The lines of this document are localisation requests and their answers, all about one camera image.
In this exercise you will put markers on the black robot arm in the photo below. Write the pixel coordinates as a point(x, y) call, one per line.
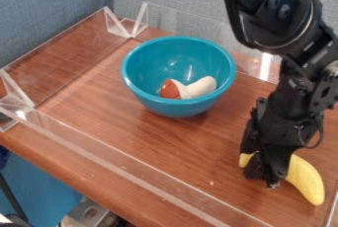
point(286, 28)

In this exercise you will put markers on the grey metal bracket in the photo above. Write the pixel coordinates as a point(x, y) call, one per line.
point(88, 214)

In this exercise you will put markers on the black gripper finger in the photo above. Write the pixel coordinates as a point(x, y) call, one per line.
point(277, 159)
point(254, 166)

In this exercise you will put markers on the yellow toy banana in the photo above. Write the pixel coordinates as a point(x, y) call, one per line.
point(305, 178)

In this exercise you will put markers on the white red toy mushroom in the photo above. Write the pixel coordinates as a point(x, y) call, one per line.
point(174, 90)

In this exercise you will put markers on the clear acrylic barrier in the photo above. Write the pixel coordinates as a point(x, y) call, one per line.
point(164, 172)

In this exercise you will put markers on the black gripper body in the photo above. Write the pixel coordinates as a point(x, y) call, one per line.
point(287, 119)

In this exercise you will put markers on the blue bowl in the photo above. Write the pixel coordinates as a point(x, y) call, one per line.
point(183, 59)

